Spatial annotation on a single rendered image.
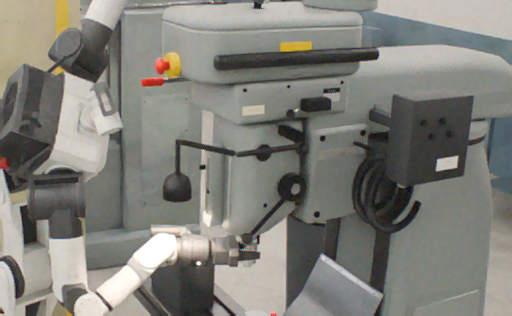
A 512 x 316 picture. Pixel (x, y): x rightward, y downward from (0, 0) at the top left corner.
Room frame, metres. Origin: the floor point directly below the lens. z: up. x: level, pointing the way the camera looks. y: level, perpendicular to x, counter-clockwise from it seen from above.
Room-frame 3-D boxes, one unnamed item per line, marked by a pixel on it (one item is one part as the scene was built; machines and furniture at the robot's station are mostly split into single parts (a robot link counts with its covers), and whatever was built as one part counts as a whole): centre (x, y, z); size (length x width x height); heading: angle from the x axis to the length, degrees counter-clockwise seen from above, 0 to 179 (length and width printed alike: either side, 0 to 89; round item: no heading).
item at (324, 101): (1.80, -0.29, 1.66); 0.12 x 0.04 x 0.04; 115
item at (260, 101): (1.91, -0.22, 1.68); 0.34 x 0.24 x 0.10; 115
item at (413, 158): (1.72, -0.59, 1.62); 0.20 x 0.09 x 0.21; 115
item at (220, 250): (1.89, -0.09, 1.24); 0.13 x 0.12 x 0.10; 2
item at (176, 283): (2.20, 0.00, 1.04); 0.22 x 0.12 x 0.20; 25
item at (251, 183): (1.89, -0.18, 1.47); 0.21 x 0.19 x 0.32; 25
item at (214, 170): (1.84, -0.08, 1.44); 0.04 x 0.04 x 0.21; 25
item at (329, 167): (1.97, -0.35, 1.47); 0.24 x 0.19 x 0.26; 25
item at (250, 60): (1.77, -0.27, 1.79); 0.45 x 0.04 x 0.04; 115
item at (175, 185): (1.77, 0.01, 1.47); 0.07 x 0.07 x 0.06
